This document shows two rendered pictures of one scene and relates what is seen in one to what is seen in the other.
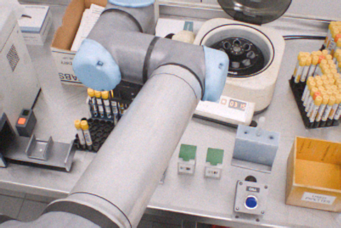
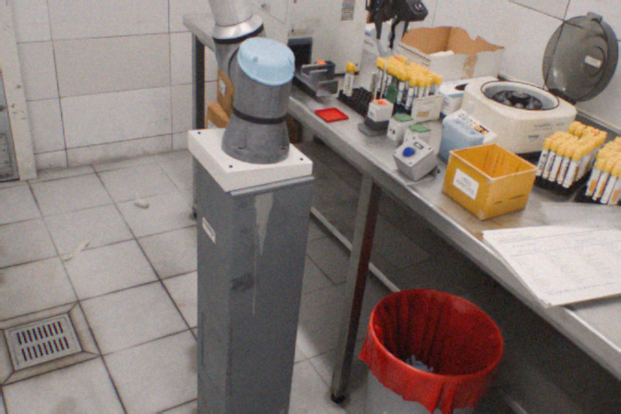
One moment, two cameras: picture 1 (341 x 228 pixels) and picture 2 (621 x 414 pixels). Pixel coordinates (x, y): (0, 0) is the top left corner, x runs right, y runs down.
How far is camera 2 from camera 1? 1.17 m
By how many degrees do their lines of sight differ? 36
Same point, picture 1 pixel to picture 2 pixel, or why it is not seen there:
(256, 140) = (457, 127)
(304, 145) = (498, 159)
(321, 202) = (467, 191)
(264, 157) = not seen: hidden behind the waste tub
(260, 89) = (505, 116)
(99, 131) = (363, 96)
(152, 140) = not seen: outside the picture
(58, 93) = (366, 79)
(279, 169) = not seen: hidden behind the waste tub
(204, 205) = (380, 157)
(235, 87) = (487, 108)
